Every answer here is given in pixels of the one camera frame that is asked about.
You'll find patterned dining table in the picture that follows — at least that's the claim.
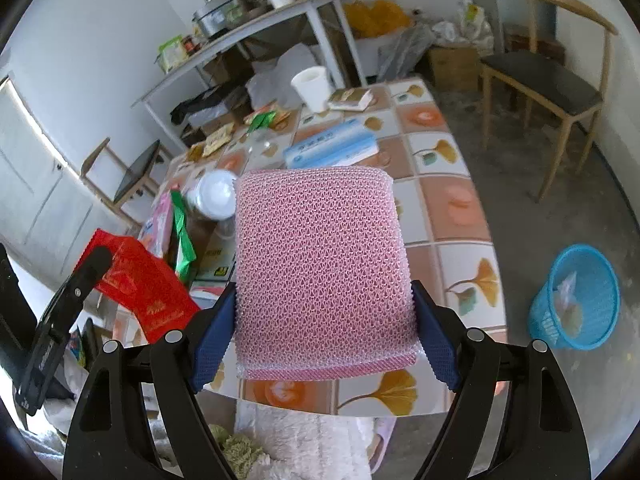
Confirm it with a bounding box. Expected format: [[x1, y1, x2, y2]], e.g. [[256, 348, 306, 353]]
[[112, 76, 508, 418]]

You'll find grey plastic bag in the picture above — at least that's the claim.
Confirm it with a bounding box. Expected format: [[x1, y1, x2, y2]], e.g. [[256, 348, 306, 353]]
[[377, 22, 436, 81]]

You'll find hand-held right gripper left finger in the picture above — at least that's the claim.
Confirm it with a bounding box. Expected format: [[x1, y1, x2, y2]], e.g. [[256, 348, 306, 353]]
[[62, 282, 238, 480]]

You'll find small brown white box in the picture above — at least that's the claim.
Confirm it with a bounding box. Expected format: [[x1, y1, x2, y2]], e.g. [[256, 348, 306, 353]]
[[327, 87, 373, 112]]

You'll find pink orange snack bag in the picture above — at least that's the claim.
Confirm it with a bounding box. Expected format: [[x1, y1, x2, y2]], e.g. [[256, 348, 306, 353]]
[[137, 191, 176, 261]]

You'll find brown cardboard box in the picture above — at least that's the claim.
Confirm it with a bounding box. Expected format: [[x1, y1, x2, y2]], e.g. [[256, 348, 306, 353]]
[[427, 45, 483, 92]]

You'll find wooden chair black seat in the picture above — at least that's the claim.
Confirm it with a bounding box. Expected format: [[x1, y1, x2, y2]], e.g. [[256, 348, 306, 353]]
[[480, 0, 621, 203], [80, 137, 173, 221]]

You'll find white paper cup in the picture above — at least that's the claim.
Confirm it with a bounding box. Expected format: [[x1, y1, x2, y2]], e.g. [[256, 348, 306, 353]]
[[291, 66, 333, 113]]

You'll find white shelf table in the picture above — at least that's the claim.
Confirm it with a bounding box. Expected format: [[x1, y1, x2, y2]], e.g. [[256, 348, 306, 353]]
[[131, 0, 368, 153]]

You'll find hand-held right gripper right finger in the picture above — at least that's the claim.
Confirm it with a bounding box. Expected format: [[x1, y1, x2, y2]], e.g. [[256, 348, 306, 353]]
[[411, 280, 592, 480]]

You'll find blue plastic mesh wastebasket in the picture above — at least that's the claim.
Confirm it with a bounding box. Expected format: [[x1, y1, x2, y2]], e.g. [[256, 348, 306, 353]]
[[528, 244, 621, 351]]

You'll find pink slipper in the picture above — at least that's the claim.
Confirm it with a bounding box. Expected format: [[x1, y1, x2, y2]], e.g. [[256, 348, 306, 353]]
[[367, 416, 398, 473]]

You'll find green snack bag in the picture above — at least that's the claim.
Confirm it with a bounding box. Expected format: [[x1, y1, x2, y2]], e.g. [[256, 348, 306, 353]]
[[170, 189, 197, 281]]

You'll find yellow small snack packet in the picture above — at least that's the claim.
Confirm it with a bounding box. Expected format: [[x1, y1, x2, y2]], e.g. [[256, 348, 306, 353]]
[[202, 122, 236, 153]]

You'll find white printed plastic bag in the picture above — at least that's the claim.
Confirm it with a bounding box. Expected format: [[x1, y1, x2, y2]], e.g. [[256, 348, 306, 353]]
[[457, 0, 493, 43]]

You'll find pink mesh sponge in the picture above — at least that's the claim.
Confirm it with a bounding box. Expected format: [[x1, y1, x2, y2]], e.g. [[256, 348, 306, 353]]
[[234, 164, 420, 381]]

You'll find yellow plastic bag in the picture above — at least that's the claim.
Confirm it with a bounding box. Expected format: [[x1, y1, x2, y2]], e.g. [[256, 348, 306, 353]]
[[342, 0, 413, 38]]

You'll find green small snack packet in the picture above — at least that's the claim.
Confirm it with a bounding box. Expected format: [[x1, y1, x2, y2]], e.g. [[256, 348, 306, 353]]
[[245, 109, 281, 133]]

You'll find black cloth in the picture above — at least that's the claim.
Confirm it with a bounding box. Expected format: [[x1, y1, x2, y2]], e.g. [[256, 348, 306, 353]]
[[170, 85, 248, 126]]

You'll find white plastic wrapper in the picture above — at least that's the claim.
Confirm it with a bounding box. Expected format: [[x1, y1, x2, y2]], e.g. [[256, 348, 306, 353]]
[[554, 272, 581, 306]]

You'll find steel cooking pot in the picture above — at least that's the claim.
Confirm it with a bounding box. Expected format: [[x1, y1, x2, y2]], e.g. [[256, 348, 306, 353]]
[[192, 0, 251, 41]]

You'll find blue tissue pack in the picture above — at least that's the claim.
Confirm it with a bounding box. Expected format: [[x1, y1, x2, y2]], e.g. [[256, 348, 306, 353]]
[[283, 127, 378, 170]]

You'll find white fluffy robe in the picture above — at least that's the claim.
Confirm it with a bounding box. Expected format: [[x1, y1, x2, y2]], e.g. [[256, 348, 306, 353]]
[[42, 330, 373, 480]]

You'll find green food packet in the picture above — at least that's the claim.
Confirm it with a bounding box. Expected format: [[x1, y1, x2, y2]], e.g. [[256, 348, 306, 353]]
[[157, 35, 187, 73]]

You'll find brown paper sheet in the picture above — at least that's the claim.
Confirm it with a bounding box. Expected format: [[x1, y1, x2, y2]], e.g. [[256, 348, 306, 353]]
[[559, 300, 585, 333]]

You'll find red foil packet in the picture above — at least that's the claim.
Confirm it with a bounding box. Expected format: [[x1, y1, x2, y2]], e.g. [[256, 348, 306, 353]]
[[75, 229, 201, 343]]

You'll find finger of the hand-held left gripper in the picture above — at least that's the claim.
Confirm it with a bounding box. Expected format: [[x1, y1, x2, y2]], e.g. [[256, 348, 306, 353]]
[[15, 246, 113, 416]]

